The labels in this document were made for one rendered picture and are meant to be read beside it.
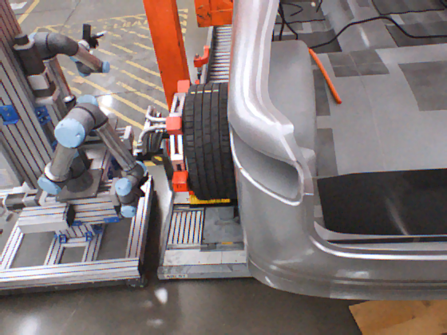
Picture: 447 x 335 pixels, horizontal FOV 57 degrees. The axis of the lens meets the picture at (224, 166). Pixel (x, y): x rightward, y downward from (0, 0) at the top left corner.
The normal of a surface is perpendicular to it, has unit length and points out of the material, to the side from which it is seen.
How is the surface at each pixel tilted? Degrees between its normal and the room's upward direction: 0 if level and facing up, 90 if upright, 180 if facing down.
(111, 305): 0
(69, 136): 84
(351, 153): 21
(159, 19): 90
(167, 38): 90
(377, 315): 1
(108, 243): 0
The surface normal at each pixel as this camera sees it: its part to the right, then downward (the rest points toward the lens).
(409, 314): -0.14, -0.73
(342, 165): -0.11, -0.56
